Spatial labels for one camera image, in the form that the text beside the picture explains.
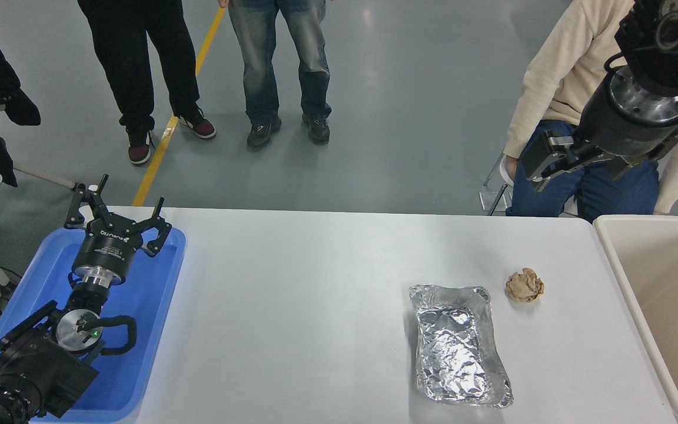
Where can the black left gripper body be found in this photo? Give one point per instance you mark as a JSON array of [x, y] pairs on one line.
[[106, 247]]

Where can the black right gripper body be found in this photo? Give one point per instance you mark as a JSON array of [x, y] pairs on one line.
[[615, 138]]

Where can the silver foil tray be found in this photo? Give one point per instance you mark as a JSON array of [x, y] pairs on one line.
[[454, 347]]

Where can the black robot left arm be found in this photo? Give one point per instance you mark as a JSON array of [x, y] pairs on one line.
[[39, 365]]

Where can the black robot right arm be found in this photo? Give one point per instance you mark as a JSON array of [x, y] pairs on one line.
[[668, 53]]

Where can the metal chair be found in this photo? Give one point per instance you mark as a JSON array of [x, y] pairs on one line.
[[507, 176]]

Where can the blue plastic tray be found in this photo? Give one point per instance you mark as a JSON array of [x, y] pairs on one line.
[[150, 294]]

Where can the seated person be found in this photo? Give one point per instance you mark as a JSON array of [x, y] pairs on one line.
[[557, 70]]

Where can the crumpled tan paper ball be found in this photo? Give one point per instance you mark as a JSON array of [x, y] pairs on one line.
[[524, 285]]

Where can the large pale bin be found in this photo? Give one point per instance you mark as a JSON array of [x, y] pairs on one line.
[[674, 294]]

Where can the standing person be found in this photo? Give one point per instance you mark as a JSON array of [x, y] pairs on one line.
[[262, 65], [133, 65]]

